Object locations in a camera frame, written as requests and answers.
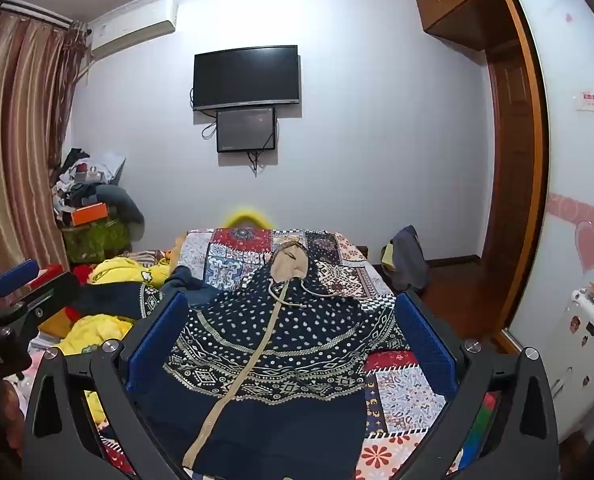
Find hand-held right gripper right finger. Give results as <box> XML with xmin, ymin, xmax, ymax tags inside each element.
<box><xmin>396</xmin><ymin>290</ymin><xmax>561</xmax><ymax>480</ymax></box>

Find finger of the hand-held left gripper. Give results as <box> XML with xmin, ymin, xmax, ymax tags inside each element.
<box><xmin>0</xmin><ymin>259</ymin><xmax>41</xmax><ymax>313</ymax></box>
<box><xmin>0</xmin><ymin>271</ymin><xmax>82</xmax><ymax>343</ymax></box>

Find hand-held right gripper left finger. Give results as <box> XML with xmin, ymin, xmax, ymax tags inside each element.
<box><xmin>23</xmin><ymin>291</ymin><xmax>198</xmax><ymax>480</ymax></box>

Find navy patterned hooded garment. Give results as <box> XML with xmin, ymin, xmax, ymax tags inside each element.
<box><xmin>142</xmin><ymin>241</ymin><xmax>412</xmax><ymax>480</ymax></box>

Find pile of mixed clothes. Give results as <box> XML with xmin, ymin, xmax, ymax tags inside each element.
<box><xmin>52</xmin><ymin>147</ymin><xmax>128</xmax><ymax>226</ymax></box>

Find pink cloth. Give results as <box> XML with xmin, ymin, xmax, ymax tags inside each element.
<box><xmin>4</xmin><ymin>347</ymin><xmax>50</xmax><ymax>398</ymax></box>

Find yellow cloth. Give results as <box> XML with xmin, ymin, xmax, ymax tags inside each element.
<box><xmin>56</xmin><ymin>312</ymin><xmax>134</xmax><ymax>357</ymax></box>

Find dark patterned knit cloth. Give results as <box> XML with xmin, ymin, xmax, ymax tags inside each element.
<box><xmin>71</xmin><ymin>282</ymin><xmax>166</xmax><ymax>322</ymax></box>

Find patchwork bed quilt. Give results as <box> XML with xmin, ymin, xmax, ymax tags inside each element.
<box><xmin>177</xmin><ymin>227</ymin><xmax>502</xmax><ymax>480</ymax></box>

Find blue denim cloth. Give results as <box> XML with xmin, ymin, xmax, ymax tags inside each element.
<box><xmin>161</xmin><ymin>265</ymin><xmax>214</xmax><ymax>307</ymax></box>

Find yellow plush toy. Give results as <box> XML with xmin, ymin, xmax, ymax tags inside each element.
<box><xmin>88</xmin><ymin>256</ymin><xmax>174</xmax><ymax>289</ymax></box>

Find green patterned bag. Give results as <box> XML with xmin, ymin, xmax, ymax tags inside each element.
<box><xmin>62</xmin><ymin>220</ymin><xmax>130</xmax><ymax>264</ymax></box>

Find grey backpack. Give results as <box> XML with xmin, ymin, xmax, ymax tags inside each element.
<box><xmin>389</xmin><ymin>225</ymin><xmax>434</xmax><ymax>295</ymax></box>

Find striped cloth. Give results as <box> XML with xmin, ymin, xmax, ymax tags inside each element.
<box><xmin>126</xmin><ymin>249</ymin><xmax>178</xmax><ymax>267</ymax></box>

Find orange box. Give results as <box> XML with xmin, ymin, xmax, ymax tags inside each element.
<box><xmin>72</xmin><ymin>202</ymin><xmax>110</xmax><ymax>227</ymax></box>

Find beige soft toy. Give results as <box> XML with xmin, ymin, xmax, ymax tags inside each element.
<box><xmin>168</xmin><ymin>232</ymin><xmax>191</xmax><ymax>267</ymax></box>

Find grey bundled cloth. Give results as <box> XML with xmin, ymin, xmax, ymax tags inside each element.
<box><xmin>94</xmin><ymin>185</ymin><xmax>146</xmax><ymax>239</ymax></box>

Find striped brown curtain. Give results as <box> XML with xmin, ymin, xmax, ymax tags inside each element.
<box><xmin>0</xmin><ymin>7</ymin><xmax>88</xmax><ymax>291</ymax></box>

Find yellow hat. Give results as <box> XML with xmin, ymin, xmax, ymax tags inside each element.
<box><xmin>223</xmin><ymin>205</ymin><xmax>274</xmax><ymax>232</ymax></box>

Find white fridge with stickers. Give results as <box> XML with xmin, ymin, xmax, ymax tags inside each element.
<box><xmin>541</xmin><ymin>287</ymin><xmax>594</xmax><ymax>448</ymax></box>

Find brown wooden door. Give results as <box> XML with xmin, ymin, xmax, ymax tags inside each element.
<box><xmin>486</xmin><ymin>50</ymin><xmax>535</xmax><ymax>263</ymax></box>

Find white sliding wardrobe door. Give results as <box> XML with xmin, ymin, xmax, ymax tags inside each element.
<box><xmin>504</xmin><ymin>0</ymin><xmax>594</xmax><ymax>346</ymax></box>

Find white air conditioner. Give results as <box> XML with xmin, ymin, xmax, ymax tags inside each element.
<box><xmin>88</xmin><ymin>0</ymin><xmax>178</xmax><ymax>61</ymax></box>

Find wooden overhead cabinet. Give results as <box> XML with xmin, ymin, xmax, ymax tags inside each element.
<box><xmin>412</xmin><ymin>0</ymin><xmax>552</xmax><ymax>52</ymax></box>

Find pink heart wall stickers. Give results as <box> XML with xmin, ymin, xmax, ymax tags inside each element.
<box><xmin>549</xmin><ymin>192</ymin><xmax>594</xmax><ymax>275</ymax></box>

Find small black wall monitor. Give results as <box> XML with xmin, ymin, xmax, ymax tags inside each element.
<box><xmin>216</xmin><ymin>106</ymin><xmax>278</xmax><ymax>154</ymax></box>

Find black wall television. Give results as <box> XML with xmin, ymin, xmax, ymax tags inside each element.
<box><xmin>193</xmin><ymin>45</ymin><xmax>300</xmax><ymax>112</ymax></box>

